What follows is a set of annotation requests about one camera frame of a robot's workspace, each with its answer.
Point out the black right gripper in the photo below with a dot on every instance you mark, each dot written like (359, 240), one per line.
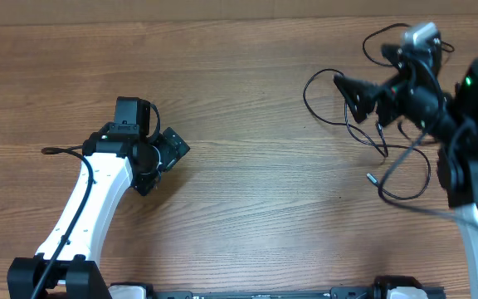
(359, 91)

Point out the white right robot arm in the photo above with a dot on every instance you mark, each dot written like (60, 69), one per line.
(455, 126)

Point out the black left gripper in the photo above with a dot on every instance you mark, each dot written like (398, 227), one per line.
(144, 182)

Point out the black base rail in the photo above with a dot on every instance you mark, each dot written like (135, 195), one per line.
(383, 287)

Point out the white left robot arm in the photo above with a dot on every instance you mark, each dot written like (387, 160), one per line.
(123, 154)

